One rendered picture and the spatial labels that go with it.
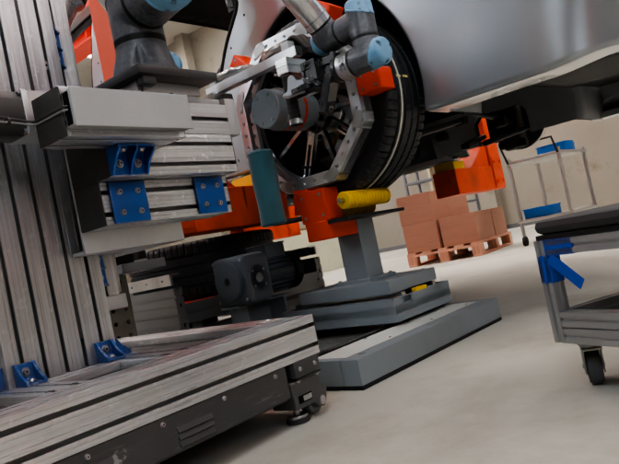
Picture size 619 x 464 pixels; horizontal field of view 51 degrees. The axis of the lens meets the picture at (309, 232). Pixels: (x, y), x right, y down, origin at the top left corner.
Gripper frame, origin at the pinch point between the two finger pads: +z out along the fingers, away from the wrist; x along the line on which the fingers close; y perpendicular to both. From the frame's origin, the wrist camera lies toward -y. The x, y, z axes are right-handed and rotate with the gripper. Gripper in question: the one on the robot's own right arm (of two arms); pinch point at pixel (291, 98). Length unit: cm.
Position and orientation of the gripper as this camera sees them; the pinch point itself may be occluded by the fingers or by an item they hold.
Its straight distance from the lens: 197.9
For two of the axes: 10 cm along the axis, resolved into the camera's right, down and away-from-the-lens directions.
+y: -2.0, -9.8, 0.3
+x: -6.5, 1.1, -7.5
